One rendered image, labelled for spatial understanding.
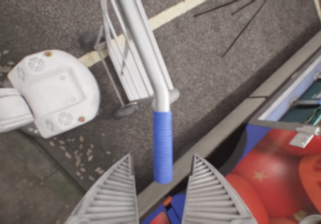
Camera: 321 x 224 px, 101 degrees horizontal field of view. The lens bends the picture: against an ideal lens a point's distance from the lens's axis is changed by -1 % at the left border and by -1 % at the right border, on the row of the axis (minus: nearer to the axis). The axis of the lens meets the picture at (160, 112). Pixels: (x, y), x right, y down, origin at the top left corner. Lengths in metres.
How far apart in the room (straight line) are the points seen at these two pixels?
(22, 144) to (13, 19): 1.04
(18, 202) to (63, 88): 1.04
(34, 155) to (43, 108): 0.49
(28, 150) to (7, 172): 0.22
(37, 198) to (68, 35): 1.46
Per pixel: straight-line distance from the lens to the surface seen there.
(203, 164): 0.17
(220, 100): 1.94
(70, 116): 1.14
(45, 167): 1.59
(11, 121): 1.20
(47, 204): 1.74
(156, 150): 0.25
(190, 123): 1.70
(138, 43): 0.25
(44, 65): 1.21
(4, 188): 1.75
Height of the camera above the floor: 1.45
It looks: 72 degrees down
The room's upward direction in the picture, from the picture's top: 100 degrees clockwise
